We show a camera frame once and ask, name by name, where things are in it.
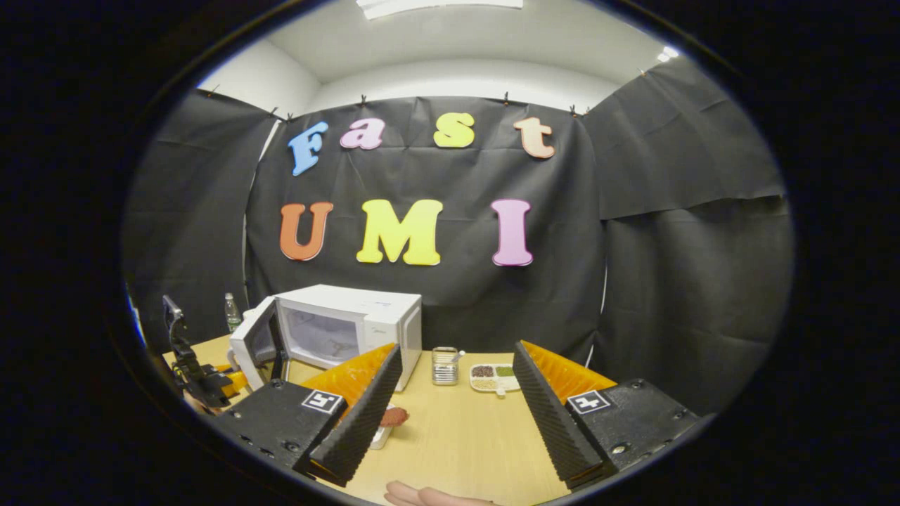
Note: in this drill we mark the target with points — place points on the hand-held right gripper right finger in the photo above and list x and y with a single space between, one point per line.
552 422

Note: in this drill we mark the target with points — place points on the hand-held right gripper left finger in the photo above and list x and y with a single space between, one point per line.
362 422

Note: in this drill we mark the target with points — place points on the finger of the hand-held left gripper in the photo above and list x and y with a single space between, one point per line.
235 383

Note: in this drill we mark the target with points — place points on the red meat piece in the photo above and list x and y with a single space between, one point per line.
395 417

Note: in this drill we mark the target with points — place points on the white microwave oven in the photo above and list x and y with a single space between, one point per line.
351 306

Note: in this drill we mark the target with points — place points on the white rectangular dish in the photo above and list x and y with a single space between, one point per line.
381 438

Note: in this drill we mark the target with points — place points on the clear plastic water bottle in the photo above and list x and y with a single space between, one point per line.
232 316

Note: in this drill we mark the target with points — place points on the white divided snack tray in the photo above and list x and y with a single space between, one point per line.
492 379

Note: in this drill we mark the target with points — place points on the metal cutlery holder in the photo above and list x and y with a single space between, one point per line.
444 369

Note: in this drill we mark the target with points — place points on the black backdrop cloth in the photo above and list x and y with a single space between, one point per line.
668 281

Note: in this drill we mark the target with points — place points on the ceiling light panel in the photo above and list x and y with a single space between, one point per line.
439 5
668 53

